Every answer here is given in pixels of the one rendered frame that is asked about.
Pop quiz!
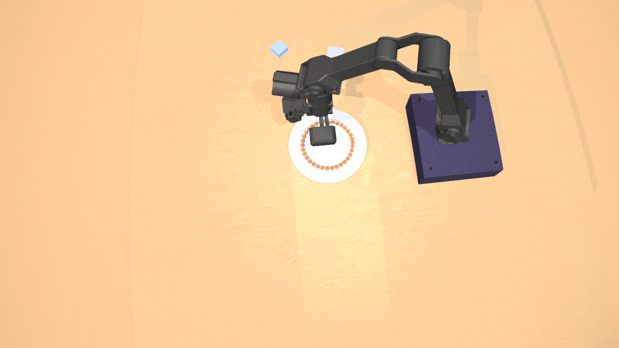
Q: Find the white round board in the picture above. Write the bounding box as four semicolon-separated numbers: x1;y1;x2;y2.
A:
288;109;367;183

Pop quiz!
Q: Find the white cube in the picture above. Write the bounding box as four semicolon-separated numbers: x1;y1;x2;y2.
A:
327;46;344;58

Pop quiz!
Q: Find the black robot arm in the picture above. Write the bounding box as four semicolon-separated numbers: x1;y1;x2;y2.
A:
271;32;471;145

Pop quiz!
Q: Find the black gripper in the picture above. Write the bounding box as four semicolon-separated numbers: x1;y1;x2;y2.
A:
307;98;337;146

